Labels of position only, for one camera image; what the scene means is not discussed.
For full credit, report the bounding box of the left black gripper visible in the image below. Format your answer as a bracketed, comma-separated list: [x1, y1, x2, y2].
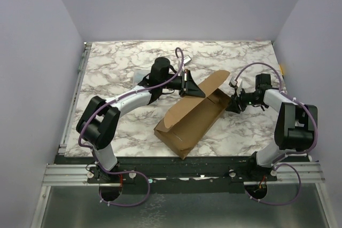
[160, 69, 206, 98]

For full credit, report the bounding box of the brown cardboard box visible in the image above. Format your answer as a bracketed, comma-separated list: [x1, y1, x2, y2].
[154, 70, 230, 159]

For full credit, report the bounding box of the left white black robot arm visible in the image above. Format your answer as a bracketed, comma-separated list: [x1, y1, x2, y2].
[76, 57, 206, 183]

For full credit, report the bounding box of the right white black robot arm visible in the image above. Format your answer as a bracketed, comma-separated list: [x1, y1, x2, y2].
[226, 74, 317, 180]

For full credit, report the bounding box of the clear plastic screw organizer box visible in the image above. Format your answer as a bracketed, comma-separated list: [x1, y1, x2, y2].
[133, 69, 150, 87]

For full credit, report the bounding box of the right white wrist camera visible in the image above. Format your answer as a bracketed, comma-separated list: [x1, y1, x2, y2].
[229, 77, 243, 95]

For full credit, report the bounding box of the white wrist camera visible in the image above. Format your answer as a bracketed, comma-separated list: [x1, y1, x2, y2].
[229, 77, 243, 95]
[177, 54, 192, 69]

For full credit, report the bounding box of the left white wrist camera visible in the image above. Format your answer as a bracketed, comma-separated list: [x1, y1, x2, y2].
[177, 54, 192, 69]

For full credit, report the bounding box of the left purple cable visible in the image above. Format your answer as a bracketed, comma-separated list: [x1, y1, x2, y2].
[77, 48, 185, 208]

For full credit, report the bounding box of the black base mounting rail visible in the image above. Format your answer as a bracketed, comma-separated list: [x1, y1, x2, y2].
[88, 155, 278, 195]

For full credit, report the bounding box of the aluminium extrusion frame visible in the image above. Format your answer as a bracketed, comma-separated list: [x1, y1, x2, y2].
[30, 42, 92, 227]

